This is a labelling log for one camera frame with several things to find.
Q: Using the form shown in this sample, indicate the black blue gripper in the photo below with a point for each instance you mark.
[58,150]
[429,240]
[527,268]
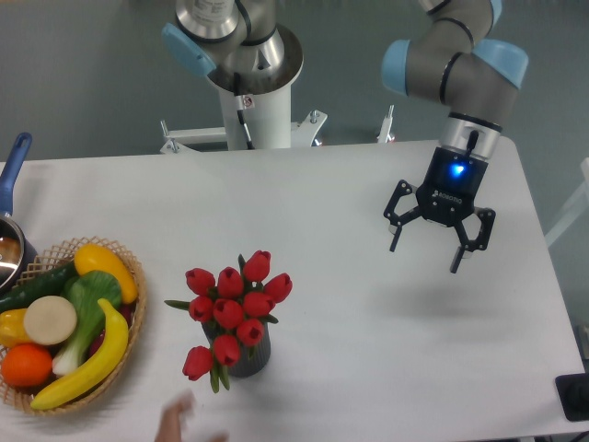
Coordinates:
[453,189]

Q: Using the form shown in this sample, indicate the red tulip bouquet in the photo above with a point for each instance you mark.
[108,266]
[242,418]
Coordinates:
[226,299]

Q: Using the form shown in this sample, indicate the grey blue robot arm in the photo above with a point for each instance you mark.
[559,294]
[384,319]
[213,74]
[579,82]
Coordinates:
[455,63]

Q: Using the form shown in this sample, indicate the dark grey ribbed vase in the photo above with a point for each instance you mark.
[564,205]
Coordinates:
[242,352]

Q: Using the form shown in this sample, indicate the blurred human hand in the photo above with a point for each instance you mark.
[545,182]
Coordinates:
[173,417]

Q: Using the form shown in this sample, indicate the black device at edge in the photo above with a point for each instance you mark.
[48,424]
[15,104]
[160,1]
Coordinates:
[573,393]

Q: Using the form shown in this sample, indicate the red fruit in basket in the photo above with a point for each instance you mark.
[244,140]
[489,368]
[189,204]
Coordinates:
[127,311]

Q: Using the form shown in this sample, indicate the yellow banana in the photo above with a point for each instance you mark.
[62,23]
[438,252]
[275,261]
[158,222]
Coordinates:
[94,370]

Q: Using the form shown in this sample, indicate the yellow lemon squash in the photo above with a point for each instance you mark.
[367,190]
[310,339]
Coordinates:
[93,257]

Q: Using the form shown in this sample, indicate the green bok choy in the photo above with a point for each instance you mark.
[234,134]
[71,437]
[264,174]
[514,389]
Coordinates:
[84,293]

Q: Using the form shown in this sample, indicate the woven wicker basket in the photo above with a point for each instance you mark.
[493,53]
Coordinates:
[56,256]

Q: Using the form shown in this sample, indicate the dark green cucumber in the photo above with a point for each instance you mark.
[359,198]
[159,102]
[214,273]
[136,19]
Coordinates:
[50,283]

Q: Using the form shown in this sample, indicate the beige round disc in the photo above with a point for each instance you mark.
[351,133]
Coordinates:
[50,320]

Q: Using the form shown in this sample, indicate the orange fruit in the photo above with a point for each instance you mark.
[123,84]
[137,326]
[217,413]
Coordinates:
[26,365]

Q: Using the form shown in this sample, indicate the yellow bell pepper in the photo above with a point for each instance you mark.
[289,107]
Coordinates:
[12,330]

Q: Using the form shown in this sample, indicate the white frame at right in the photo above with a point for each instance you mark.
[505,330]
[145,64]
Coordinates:
[571,210]

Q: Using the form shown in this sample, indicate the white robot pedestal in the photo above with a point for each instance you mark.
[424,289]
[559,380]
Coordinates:
[254,90]

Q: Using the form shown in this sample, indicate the blue handled saucepan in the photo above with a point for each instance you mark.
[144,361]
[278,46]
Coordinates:
[16,251]

